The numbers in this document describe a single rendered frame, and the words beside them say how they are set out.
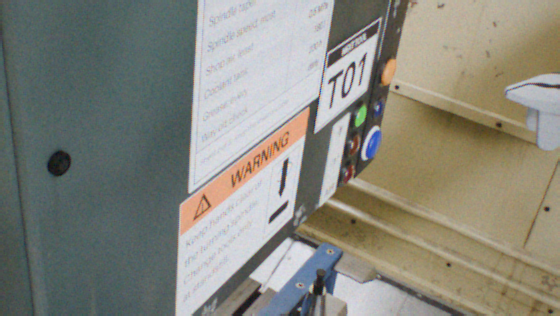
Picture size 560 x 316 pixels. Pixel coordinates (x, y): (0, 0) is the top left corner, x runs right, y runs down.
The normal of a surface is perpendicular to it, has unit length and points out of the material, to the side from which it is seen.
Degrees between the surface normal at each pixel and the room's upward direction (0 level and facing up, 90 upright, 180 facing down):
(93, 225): 90
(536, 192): 90
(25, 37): 90
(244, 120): 90
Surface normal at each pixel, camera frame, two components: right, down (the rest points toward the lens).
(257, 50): 0.85, 0.37
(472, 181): -0.51, 0.43
